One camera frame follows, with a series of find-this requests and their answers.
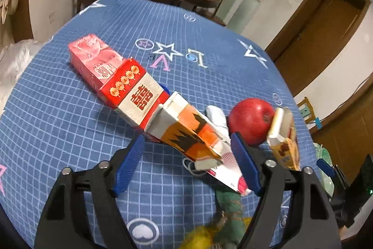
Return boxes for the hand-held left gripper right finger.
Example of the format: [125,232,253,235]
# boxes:
[230,132,342,249]

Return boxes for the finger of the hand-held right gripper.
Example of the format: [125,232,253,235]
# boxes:
[316,158,338,179]

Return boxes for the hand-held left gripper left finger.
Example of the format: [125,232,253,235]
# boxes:
[33,134,146,249]

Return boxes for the yellow and red box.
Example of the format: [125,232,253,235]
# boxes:
[266,107,301,171]

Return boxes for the white packet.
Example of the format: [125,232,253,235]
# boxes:
[205,105,229,134]

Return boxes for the orange and white carton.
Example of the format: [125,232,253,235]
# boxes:
[144,91,231,171]

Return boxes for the green plastic bag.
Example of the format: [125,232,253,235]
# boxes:
[313,142,335,197]

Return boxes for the flat red and white box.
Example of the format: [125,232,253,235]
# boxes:
[201,141,252,197]

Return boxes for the brown wooden cabinet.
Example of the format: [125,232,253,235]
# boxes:
[309,86,373,185]

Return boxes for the red apple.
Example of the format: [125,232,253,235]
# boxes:
[227,98,276,147]

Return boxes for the green yellow plush toy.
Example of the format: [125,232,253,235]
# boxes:
[215,189,248,249]

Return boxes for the white elastic loop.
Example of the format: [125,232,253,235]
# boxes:
[183,158,209,178]

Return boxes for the small wooden stool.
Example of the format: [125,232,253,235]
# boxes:
[297,96,317,127]

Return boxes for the red and white lantern box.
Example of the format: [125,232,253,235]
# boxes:
[97,57,171,139]

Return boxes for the yellow plastic wrapper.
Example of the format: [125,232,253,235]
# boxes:
[179,224,225,249]

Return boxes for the pink carton box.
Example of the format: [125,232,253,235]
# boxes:
[68,34,126,92]

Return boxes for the brown wooden door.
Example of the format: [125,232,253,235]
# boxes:
[265,0,371,96]

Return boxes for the large white plastic bag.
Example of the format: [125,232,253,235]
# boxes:
[0,39,48,109]

